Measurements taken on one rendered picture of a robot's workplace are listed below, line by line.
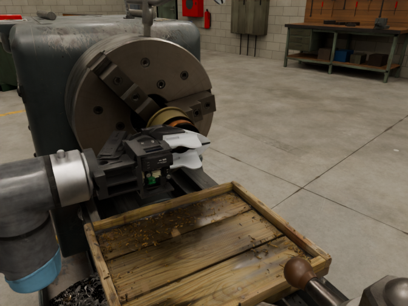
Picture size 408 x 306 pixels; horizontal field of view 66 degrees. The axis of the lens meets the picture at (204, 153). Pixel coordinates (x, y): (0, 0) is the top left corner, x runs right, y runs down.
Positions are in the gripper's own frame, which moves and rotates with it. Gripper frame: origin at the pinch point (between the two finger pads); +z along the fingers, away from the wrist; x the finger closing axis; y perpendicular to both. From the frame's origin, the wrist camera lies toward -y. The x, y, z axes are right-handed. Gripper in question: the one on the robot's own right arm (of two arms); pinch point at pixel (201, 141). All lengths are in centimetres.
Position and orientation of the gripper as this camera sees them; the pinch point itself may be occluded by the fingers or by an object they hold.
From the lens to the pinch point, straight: 56.5
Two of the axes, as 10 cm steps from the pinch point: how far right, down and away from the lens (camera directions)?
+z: 8.8, -2.1, 4.4
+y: 4.8, 3.8, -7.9
